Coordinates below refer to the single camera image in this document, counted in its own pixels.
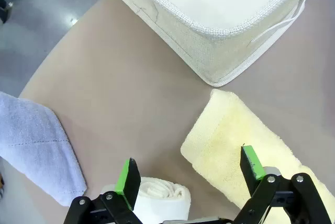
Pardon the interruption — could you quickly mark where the blue towel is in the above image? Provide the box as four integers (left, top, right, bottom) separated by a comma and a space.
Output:
0, 92, 87, 207

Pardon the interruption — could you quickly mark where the yellow towel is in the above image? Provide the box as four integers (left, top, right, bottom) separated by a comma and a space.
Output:
180, 89, 335, 224

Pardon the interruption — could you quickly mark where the beige fabric storage box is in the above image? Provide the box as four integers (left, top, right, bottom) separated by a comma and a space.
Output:
100, 0, 331, 88

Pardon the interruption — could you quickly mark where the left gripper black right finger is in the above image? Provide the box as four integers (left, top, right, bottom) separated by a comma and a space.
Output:
232, 144, 331, 224

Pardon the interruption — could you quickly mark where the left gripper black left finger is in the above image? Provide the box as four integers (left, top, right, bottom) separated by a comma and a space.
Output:
63, 157, 144, 224

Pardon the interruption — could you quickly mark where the white towel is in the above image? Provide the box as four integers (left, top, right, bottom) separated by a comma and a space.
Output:
100, 176, 191, 224

